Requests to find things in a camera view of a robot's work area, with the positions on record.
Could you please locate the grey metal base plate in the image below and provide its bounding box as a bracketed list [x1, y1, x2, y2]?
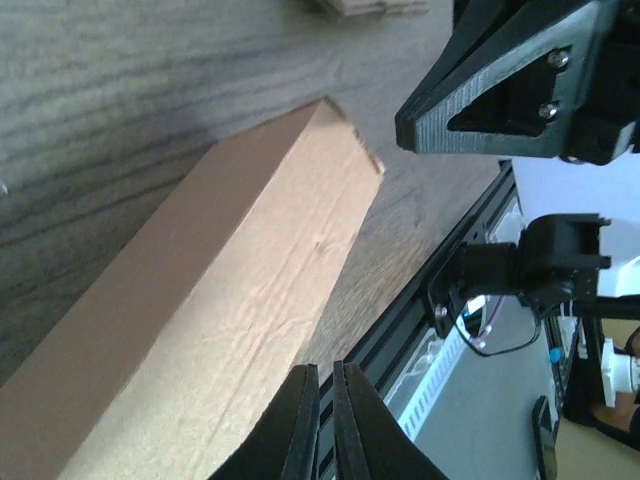
[412, 337, 556, 479]

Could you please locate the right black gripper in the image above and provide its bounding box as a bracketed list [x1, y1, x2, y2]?
[395, 0, 639, 165]

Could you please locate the cardboard box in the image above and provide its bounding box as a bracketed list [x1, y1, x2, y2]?
[1, 98, 384, 479]

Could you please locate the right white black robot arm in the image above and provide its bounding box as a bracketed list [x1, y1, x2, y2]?
[395, 1, 639, 318]

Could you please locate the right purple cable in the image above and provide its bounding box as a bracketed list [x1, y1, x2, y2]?
[474, 294, 507, 349]

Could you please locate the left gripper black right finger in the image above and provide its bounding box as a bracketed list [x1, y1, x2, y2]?
[333, 361, 446, 480]

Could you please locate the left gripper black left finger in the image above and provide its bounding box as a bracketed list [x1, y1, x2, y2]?
[210, 364, 320, 480]

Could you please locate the stack of flat cardboard blanks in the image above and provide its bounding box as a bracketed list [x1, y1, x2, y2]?
[313, 0, 431, 18]

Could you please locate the person in dark shirt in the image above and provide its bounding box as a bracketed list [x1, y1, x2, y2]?
[564, 324, 640, 446]

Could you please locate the light blue slotted cable duct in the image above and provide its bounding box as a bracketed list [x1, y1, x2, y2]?
[384, 329, 465, 441]

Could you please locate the black aluminium frame rail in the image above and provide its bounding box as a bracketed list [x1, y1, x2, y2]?
[308, 160, 516, 418]

